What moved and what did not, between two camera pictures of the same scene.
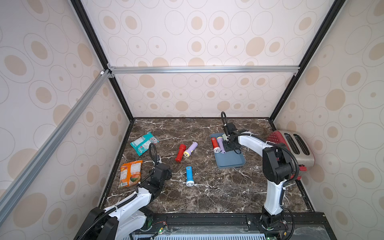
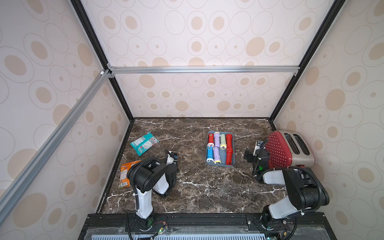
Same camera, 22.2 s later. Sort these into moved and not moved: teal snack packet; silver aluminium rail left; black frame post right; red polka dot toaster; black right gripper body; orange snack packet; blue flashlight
Moved: blue flashlight; black right gripper body
Not moved: black frame post right; orange snack packet; red polka dot toaster; teal snack packet; silver aluminium rail left
